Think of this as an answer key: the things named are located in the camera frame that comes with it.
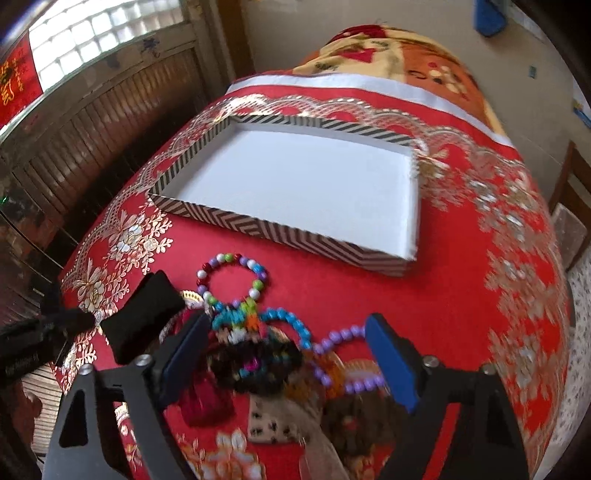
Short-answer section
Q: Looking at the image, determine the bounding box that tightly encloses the multicolour round bead bracelet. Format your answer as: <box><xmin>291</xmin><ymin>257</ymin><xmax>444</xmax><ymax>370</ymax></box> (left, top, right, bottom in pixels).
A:
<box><xmin>196</xmin><ymin>251</ymin><xmax>271</xmax><ymax>308</ymax></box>

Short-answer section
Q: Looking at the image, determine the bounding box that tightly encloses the turquoise flower bead bracelet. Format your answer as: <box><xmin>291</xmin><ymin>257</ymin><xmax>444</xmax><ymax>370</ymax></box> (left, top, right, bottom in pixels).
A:
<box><xmin>212</xmin><ymin>298</ymin><xmax>264</xmax><ymax>333</ymax></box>

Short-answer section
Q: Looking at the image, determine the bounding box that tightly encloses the blue wall object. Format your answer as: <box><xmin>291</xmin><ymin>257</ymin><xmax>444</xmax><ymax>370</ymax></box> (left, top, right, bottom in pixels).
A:
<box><xmin>475</xmin><ymin>0</ymin><xmax>506</xmax><ymax>38</ymax></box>

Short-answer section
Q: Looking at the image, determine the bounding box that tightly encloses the striped shallow cardboard box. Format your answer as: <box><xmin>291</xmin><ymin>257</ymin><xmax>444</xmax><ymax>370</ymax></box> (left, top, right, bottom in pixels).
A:
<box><xmin>147</xmin><ymin>115</ymin><xmax>422</xmax><ymax>278</ymax></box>

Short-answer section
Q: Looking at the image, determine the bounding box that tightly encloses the red satin bow hair clip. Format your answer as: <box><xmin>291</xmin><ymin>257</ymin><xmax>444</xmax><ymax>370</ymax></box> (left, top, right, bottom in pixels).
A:
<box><xmin>178</xmin><ymin>369</ymin><xmax>236</xmax><ymax>428</ymax></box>

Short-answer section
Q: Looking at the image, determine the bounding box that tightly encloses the red wall banner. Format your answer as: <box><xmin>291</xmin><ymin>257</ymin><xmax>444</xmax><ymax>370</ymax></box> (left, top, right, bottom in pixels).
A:
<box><xmin>0</xmin><ymin>46</ymin><xmax>44</xmax><ymax>130</ymax></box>

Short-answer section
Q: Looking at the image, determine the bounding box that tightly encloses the printed orange blanket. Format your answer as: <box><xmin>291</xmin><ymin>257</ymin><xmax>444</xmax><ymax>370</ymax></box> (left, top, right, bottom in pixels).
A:
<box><xmin>293</xmin><ymin>23</ymin><xmax>511</xmax><ymax>139</ymax></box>

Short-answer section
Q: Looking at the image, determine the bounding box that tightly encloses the blue bead bracelet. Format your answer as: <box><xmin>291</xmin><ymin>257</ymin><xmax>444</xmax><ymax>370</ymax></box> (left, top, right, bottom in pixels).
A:
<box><xmin>261</xmin><ymin>307</ymin><xmax>315</xmax><ymax>352</ymax></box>

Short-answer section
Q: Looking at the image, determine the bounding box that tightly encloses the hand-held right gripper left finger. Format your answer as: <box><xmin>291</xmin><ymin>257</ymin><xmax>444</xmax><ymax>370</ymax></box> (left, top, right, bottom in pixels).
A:
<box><xmin>41</xmin><ymin>310</ymin><xmax>213</xmax><ymax>480</ymax></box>

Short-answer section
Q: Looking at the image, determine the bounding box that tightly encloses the wooden chair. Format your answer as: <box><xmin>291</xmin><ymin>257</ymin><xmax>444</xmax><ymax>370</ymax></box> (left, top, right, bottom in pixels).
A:
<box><xmin>549</xmin><ymin>141</ymin><xmax>591</xmax><ymax>273</ymax></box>

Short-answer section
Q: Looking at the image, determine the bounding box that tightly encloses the brown wooden slatted door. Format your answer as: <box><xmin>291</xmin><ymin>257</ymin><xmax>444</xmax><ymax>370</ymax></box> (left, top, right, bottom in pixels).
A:
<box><xmin>0</xmin><ymin>46</ymin><xmax>208</xmax><ymax>287</ymax></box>

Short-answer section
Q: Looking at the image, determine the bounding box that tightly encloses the brown furry scrunchie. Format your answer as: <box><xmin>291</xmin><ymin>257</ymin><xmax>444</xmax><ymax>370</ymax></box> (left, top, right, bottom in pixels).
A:
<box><xmin>321</xmin><ymin>392</ymin><xmax>398</xmax><ymax>467</ymax></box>

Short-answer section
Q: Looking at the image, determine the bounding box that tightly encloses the red gold embroidered cloth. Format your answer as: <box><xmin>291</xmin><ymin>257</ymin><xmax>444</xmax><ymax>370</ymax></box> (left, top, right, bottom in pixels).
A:
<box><xmin>55</xmin><ymin>71</ymin><xmax>575</xmax><ymax>480</ymax></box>

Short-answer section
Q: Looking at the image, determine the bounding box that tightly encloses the white spotted hair tie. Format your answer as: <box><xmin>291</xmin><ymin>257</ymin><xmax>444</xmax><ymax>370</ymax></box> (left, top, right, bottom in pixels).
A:
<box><xmin>247</xmin><ymin>397</ymin><xmax>319</xmax><ymax>446</ymax></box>

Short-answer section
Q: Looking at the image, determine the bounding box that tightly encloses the purple bead bracelet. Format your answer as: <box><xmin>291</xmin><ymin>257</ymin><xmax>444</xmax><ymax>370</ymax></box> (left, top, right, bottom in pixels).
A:
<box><xmin>311</xmin><ymin>325</ymin><xmax>386</xmax><ymax>395</ymax></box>

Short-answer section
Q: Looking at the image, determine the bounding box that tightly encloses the black scrunchie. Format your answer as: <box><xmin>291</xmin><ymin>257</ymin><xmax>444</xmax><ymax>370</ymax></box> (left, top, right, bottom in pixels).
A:
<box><xmin>210</xmin><ymin>339</ymin><xmax>305</xmax><ymax>395</ymax></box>

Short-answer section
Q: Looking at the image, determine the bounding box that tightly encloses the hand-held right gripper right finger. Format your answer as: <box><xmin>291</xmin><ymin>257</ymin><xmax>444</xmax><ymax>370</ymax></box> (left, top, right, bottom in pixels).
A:
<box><xmin>364</xmin><ymin>313</ymin><xmax>532</xmax><ymax>480</ymax></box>

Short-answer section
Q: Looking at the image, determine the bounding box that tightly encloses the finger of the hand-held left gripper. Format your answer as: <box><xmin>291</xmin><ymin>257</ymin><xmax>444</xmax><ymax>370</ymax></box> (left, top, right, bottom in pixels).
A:
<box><xmin>65</xmin><ymin>270</ymin><xmax>186</xmax><ymax>366</ymax></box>

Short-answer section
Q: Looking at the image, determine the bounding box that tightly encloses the glass block window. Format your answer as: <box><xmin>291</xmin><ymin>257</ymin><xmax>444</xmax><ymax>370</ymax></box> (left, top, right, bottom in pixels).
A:
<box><xmin>28</xmin><ymin>0</ymin><xmax>190</xmax><ymax>93</ymax></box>

